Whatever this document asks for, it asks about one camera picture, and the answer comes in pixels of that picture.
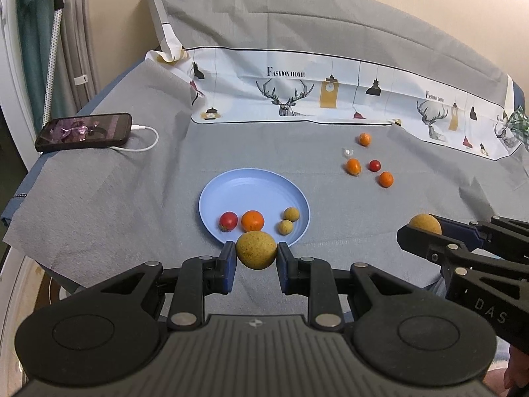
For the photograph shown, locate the white charging cable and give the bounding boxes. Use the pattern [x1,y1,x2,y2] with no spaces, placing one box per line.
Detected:
[111,123,160,152]

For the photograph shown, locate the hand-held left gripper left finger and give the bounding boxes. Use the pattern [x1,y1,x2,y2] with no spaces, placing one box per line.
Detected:
[95,241,237,331]

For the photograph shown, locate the green checked cloth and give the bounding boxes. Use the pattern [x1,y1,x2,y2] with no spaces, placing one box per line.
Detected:
[508,107,529,150]

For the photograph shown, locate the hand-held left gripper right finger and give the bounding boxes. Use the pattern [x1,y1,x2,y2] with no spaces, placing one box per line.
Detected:
[277,242,418,331]

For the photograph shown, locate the black smartphone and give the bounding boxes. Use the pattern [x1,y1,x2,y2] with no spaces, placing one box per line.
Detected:
[34,112,133,153]

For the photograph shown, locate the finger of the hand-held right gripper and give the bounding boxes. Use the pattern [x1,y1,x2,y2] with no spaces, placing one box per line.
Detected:
[397,224,476,269]
[440,216,529,253]

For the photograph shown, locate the teal hanging clothing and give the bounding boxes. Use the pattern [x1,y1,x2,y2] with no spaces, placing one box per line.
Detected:
[14,0,54,133]

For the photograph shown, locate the white door frame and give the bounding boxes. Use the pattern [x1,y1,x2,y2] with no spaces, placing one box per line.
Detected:
[0,0,40,158]

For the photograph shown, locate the blue bed sheet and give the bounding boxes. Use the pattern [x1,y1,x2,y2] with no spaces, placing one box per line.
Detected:
[0,43,529,298]

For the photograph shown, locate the grey curtain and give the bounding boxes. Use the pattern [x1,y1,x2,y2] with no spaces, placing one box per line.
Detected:
[62,0,100,108]

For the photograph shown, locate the white tripod stand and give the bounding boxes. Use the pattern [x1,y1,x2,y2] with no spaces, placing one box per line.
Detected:
[17,0,67,122]

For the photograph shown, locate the blue plate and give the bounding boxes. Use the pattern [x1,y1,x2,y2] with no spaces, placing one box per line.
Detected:
[198,168,312,248]

